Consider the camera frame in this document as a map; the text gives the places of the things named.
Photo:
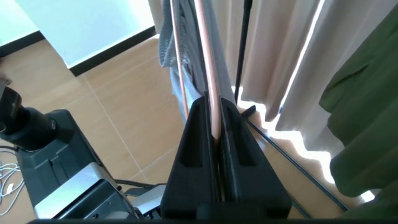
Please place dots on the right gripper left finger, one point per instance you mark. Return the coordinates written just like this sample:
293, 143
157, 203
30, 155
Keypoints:
183, 189

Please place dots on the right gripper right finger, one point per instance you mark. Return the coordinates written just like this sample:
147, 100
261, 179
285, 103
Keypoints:
258, 189

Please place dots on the pink clothes hanger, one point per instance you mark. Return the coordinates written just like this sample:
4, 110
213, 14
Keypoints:
211, 77

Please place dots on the green long-sleeved shirt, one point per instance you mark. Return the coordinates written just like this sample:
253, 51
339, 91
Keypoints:
367, 124

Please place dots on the pale grey garment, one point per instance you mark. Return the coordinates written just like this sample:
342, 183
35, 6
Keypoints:
189, 46

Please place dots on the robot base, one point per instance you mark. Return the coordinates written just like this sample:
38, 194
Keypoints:
62, 174

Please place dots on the black clothes rack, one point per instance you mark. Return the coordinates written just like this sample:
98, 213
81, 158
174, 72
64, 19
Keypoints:
241, 62

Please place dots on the beige curtain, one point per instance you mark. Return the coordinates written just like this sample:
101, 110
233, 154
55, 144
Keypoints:
273, 46

